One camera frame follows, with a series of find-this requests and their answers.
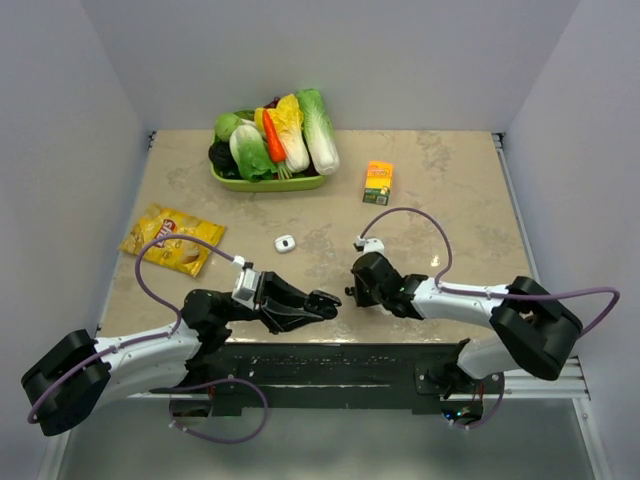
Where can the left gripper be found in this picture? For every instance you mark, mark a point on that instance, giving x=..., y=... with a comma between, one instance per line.
x=280, y=305

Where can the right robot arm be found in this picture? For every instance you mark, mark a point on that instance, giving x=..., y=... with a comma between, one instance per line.
x=533, y=332

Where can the green white bok choy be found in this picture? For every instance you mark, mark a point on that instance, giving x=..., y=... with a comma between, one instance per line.
x=250, y=154

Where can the white earbud charging case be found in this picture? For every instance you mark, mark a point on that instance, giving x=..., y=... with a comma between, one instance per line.
x=285, y=244

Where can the orange carrot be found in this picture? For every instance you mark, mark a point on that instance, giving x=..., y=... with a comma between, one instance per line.
x=275, y=148

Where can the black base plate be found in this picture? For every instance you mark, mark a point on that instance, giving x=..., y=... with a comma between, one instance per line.
x=353, y=376

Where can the yellow leaf cabbage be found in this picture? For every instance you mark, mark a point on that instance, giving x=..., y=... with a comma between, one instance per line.
x=288, y=120

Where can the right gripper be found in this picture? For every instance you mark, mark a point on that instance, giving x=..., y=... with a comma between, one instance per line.
x=361, y=300

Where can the black toy vegetable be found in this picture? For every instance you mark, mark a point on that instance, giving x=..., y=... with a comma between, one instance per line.
x=220, y=155

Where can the napa cabbage right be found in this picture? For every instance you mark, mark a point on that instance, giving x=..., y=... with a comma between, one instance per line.
x=318, y=132

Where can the yellow chips bag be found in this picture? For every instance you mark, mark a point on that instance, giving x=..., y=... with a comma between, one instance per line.
x=184, y=256

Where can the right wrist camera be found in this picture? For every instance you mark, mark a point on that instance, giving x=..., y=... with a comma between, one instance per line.
x=369, y=245

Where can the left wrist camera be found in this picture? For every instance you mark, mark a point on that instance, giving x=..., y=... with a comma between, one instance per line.
x=245, y=287

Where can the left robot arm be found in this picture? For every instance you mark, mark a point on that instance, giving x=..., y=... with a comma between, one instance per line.
x=80, y=373

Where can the orange juice box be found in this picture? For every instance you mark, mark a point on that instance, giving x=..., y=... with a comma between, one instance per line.
x=378, y=183

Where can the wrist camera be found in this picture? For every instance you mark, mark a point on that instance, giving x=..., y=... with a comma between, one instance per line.
x=245, y=287
x=369, y=245

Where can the green plastic tray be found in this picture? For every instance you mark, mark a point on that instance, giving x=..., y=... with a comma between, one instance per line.
x=269, y=186

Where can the black earbud charging case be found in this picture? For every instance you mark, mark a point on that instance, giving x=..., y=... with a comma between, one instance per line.
x=322, y=304

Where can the round green vegetable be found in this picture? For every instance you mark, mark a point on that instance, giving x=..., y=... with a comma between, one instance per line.
x=226, y=124

